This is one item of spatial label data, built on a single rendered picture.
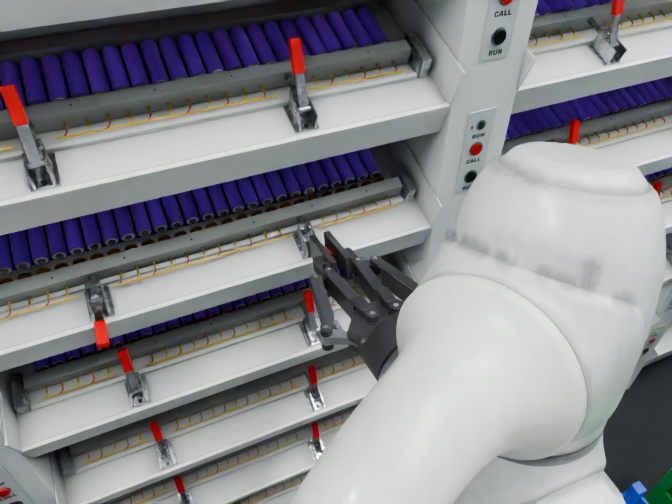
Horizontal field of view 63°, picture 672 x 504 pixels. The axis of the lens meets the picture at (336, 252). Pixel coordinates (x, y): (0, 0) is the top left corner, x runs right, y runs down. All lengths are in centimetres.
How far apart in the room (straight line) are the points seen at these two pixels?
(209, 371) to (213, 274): 19
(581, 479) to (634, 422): 142
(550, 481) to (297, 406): 70
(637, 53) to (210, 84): 58
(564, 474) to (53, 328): 56
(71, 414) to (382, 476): 68
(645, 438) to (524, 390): 154
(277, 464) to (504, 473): 85
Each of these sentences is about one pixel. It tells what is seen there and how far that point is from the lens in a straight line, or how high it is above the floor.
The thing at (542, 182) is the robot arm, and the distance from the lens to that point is 26.
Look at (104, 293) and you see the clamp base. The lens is 69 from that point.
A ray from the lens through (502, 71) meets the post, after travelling 71.
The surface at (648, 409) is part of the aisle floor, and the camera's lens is 185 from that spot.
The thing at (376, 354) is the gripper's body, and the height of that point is 99.
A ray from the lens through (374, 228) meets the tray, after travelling 76.
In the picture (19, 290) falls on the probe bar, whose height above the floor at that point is 93.
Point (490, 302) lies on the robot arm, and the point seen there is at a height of 120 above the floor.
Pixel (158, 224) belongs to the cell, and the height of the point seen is 94.
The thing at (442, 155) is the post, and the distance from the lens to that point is 72.
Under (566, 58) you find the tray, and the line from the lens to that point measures 82.
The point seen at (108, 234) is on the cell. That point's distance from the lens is 73.
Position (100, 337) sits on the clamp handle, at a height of 92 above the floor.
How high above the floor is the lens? 138
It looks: 43 degrees down
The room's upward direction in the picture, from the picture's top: straight up
